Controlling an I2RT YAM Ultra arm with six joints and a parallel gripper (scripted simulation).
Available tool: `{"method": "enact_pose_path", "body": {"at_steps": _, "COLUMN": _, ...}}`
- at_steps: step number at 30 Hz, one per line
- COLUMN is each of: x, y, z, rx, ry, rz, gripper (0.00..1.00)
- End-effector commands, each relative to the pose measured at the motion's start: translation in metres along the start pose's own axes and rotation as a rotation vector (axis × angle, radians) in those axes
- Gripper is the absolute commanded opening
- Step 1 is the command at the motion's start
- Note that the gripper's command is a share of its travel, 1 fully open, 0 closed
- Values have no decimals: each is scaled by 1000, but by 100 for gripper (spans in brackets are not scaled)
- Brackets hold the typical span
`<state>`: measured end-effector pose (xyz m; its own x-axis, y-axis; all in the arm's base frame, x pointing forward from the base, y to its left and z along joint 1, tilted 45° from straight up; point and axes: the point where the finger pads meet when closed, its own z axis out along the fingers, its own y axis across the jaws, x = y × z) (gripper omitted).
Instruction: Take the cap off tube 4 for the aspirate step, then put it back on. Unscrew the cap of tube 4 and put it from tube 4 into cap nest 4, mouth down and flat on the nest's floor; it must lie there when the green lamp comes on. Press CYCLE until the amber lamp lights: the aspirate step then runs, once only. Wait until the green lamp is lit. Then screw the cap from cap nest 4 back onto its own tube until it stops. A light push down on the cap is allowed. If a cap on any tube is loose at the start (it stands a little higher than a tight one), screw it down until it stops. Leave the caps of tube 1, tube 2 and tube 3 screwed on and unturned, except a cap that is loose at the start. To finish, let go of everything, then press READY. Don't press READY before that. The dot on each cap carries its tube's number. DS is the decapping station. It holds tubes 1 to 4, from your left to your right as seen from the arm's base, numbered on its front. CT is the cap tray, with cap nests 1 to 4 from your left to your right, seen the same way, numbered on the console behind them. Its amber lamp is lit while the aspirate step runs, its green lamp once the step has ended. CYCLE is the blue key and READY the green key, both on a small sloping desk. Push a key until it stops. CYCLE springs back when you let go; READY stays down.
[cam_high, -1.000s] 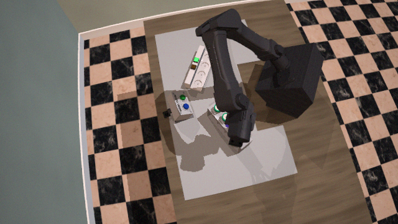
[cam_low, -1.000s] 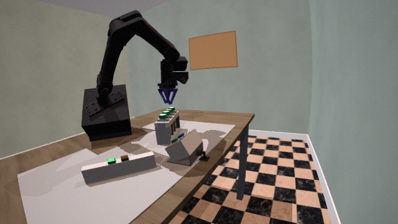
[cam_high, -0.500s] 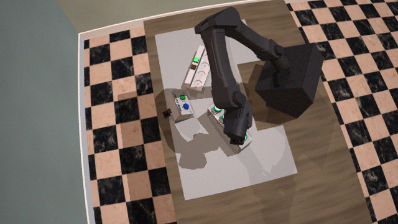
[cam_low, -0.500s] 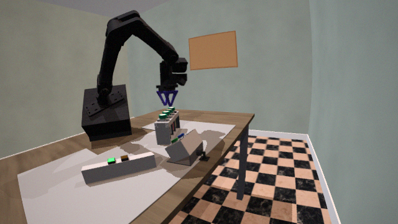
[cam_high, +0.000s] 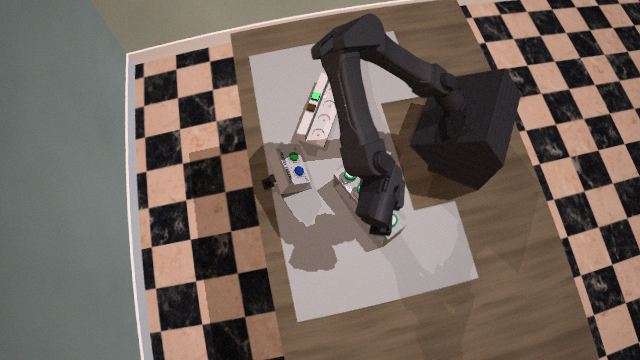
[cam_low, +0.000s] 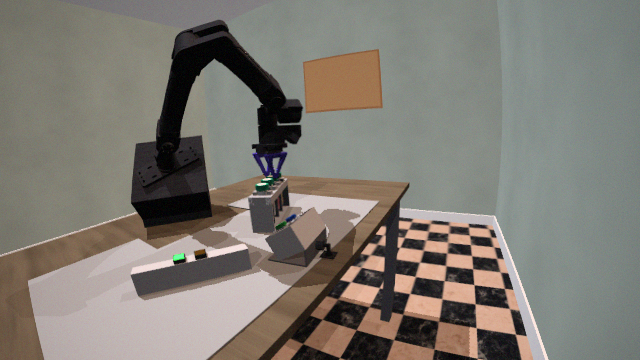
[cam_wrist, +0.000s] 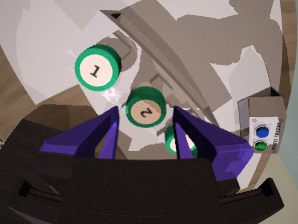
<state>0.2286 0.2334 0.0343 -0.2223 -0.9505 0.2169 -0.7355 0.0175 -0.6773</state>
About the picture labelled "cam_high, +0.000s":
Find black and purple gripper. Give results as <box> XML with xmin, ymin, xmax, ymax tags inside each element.
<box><xmin>358</xmin><ymin>179</ymin><xmax>405</xmax><ymax>211</ymax></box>

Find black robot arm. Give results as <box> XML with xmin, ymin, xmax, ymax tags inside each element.
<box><xmin>311</xmin><ymin>13</ymin><xmax>474</xmax><ymax>237</ymax></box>

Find grey flat mat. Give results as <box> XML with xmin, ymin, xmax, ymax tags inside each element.
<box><xmin>249</xmin><ymin>43</ymin><xmax>479</xmax><ymax>322</ymax></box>

